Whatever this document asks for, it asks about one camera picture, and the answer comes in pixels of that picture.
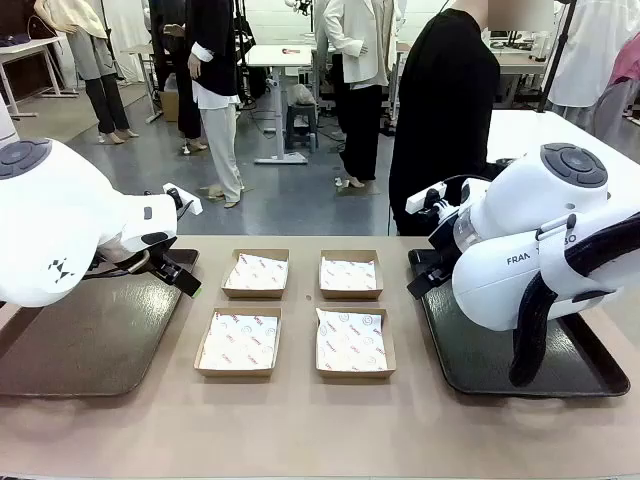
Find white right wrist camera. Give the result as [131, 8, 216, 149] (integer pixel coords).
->
[405, 182, 449, 216]

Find dark brown plastic tray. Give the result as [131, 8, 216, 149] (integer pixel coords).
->
[0, 247, 201, 399]

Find black plastic tray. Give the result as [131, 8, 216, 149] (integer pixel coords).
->
[407, 247, 631, 399]

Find large white table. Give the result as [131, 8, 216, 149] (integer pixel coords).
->
[487, 108, 640, 169]

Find clear plastic bag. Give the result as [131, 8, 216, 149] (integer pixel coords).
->
[289, 83, 317, 107]

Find dark handbag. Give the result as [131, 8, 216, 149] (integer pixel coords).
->
[27, 13, 57, 40]

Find grey plastic stool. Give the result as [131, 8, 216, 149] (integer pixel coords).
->
[284, 102, 320, 153]

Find beige work table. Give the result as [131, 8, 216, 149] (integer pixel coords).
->
[492, 47, 551, 91]

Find person in black cardigan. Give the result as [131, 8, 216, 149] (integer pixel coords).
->
[388, 0, 554, 236]

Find mannequin in dark clothes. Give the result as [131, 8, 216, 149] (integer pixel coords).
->
[148, 0, 209, 154]

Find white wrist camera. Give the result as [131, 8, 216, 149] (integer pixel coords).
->
[162, 182, 204, 216]
[405, 182, 449, 216]

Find white standing desk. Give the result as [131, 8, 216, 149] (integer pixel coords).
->
[246, 43, 315, 166]

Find white side table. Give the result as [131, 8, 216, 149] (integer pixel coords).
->
[0, 35, 69, 120]

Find white hanging garment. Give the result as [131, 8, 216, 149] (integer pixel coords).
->
[547, 0, 640, 111]

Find mannequin beige top grey shorts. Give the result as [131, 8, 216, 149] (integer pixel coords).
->
[33, 0, 140, 146]

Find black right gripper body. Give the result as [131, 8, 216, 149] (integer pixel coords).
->
[429, 219, 460, 275]

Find brown cardboard donut box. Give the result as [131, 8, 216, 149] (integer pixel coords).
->
[314, 306, 397, 380]
[193, 306, 283, 377]
[318, 249, 382, 301]
[221, 248, 291, 300]

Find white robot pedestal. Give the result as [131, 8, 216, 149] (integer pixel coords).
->
[0, 94, 21, 146]

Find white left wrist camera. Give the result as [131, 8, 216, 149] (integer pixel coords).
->
[162, 182, 204, 216]

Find brown cardboard carton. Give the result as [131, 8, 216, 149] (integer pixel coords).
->
[159, 89, 180, 123]

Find pink hanging garment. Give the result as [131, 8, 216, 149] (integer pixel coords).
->
[607, 32, 640, 86]

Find white printed paper liner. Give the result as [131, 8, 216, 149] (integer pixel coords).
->
[200, 310, 280, 370]
[224, 253, 290, 291]
[319, 256, 377, 291]
[315, 307, 389, 373]

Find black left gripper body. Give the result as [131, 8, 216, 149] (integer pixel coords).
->
[147, 244, 182, 281]

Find black stand pole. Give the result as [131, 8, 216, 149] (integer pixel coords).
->
[537, 0, 579, 114]

